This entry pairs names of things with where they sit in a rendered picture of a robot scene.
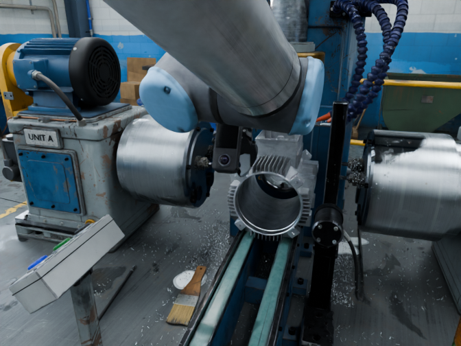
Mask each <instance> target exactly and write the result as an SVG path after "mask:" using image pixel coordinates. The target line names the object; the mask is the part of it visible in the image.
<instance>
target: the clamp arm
mask: <svg viewBox="0 0 461 346"><path fill-rule="evenodd" d="M347 115H348V102H345V101H333V108H332V116H331V129H330V135H329V149H328V156H327V168H326V176H325V183H324V196H323V203H322V204H324V203H332V204H334V205H337V202H338V191H339V184H340V173H341V167H342V156H343V149H344V139H345V132H346V121H347Z"/></svg>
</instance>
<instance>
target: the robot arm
mask: <svg viewBox="0 0 461 346"><path fill-rule="evenodd" d="M102 1H103V2H105V3H106V4H107V5H109V6H110V7H111V8H112V9H113V10H115V11H116V12H117V13H119V14H120V15H121V16H122V17H123V18H125V19H126V20H127V21H128V22H130V23H131V24H132V25H133V26H135V27H136V28H137V29H138V30H140V31H141V32H142V33H144V34H145V35H146V36H147V37H148V38H150V39H151V40H152V41H154V42H155V43H156V44H157V45H158V46H159V47H161V48H162V49H163V50H165V51H166V53H165V54H164V56H163V57H162V58H161V59H160V60H159V61H158V62H157V63H156V64H155V65H154V66H153V67H151V68H150V69H149V70H148V72H147V75H146V76H145V77H144V79H143V80H142V81H141V83H140V87H139V95H140V98H141V101H142V104H143V105H144V107H145V109H146V111H147V112H148V113H149V114H150V116H151V117H152V118H153V119H154V120H155V121H156V122H158V123H159V124H160V125H161V126H163V127H165V128H166V129H168V130H171V131H173V132H178V133H186V132H189V131H191V130H193V129H194V128H195V127H196V126H197V125H198V122H199V121H203V122H211V123H215V126H216V130H215V131H214V133H213V136H215V138H213V139H212V143H213V162H212V168H213V169H214V170H215V171H216V172H218V173H226V174H236V175H237V176H238V177H245V175H247V173H249V171H250V169H251V167H252V166H253V164H254V162H255V160H256V158H257V154H258V146H257V144H256V141H253V140H252V139H253V136H252V131H253V128H255V132H257V129H260V130H269V131H274V132H282V133H287V135H307V134H309V133H310V132H311V131H312V129H313V127H314V125H315V123H316V119H317V116H318V112H319V108H320V103H321V99H322V91H323V85H324V65H323V63H322V61H321V60H319V59H316V58H313V57H311V56H308V57H306V58H299V57H298V55H297V53H296V51H295V49H294V48H293V47H292V46H291V45H290V43H289V42H288V41H287V39H286V37H285V35H284V33H283V31H282V29H281V27H280V25H279V23H278V21H277V20H276V18H275V16H274V14H273V12H272V10H271V8H270V6H269V4H268V2H267V1H266V0H102ZM239 163H240V164H241V165H240V167H239Z"/></svg>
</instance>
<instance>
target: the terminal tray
mask: <svg viewBox="0 0 461 346"><path fill-rule="evenodd" d="M259 137H263V138H259ZM292 139H295V140H294V141H292ZM255 141H256V144H257V146H258V154H257V158H256V160H255V162H256V161H257V159H258V158H259V157H260V156H261V158H262V156H263V155H264V158H265V157H266V156H267V154H268V158H269V157H270V155H272V158H273V157H274V155H276V159H277V157H278V156H279V161H280V160H281V157H282V156H283V162H284V160H285V158H286V157H287V163H288V162H289V160H290V159H291V166H292V167H293V168H295V169H298V166H299V163H300V160H301V158H302V153H303V135H287V133H282V132H274V131H269V130H262V131H261V132H260V133H259V134H258V135H257V137H256V138H255ZM254 164H255V163H254Z"/></svg>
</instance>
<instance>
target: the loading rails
mask: <svg viewBox="0 0 461 346"><path fill-rule="evenodd" d="M298 226H299V227H300V233H299V234H298V235H297V236H295V237H294V238H287V237H283V238H282V240H281V235H280V236H279V239H278V241H277V235H276V237H275V239H274V241H273V236H272V237H271V240H270V241H269V236H268V238H267V240H265V236H264V237H263V240H262V239H261V235H260V237H259V239H258V233H257V234H256V236H255V235H254V232H253V233H252V235H250V231H245V229H243V230H242V231H240V230H239V231H238V232H237V235H236V236H235V238H234V240H233V242H232V244H231V246H230V248H229V250H228V251H227V253H226V255H225V257H224V259H223V261H222V263H221V264H220V267H219V268H218V270H217V272H216V274H215V276H214V278H213V280H212V282H211V284H210V286H209V287H208V289H207V291H206V293H205V295H204V297H203V298H202V300H201V302H200V305H199V306H198V309H197V310H196V312H195V314H194V316H193V318H192V320H191V321H190V323H189V325H188V327H187V329H186V331H185V333H184V334H183V336H182V338H181V340H180V342H179V344H178V346H228V345H229V343H230V341H231V337H232V335H233V332H234V329H235V326H236V324H237V321H238V318H239V315H240V313H241V309H242V307H243V305H244V302H248V303H255V304H259V305H260V306H259V311H258V313H257V317H256V320H255V324H254V327H253V329H252V334H251V336H250V340H249V343H248V346H282V345H284V346H298V345H299V338H300V330H301V327H296V326H293V325H287V324H286V323H287V316H288V312H289V306H290V301H291V298H292V293H294V294H298V295H306V294H307V286H308V279H303V278H301V277H299V278H298V277H296V270H297V266H298V260H299V256H303V257H312V251H313V245H312V244H309V243H304V244H303V243H302V242H303V234H304V226H300V225H298ZM262 252H264V253H267V252H268V253H272V254H276V255H275V257H274V261H273V264H272V268H271V271H270V274H269V277H268V279H262V278H258V277H254V275H255V272H256V269H257V266H258V264H259V260H260V259H261V255H262Z"/></svg>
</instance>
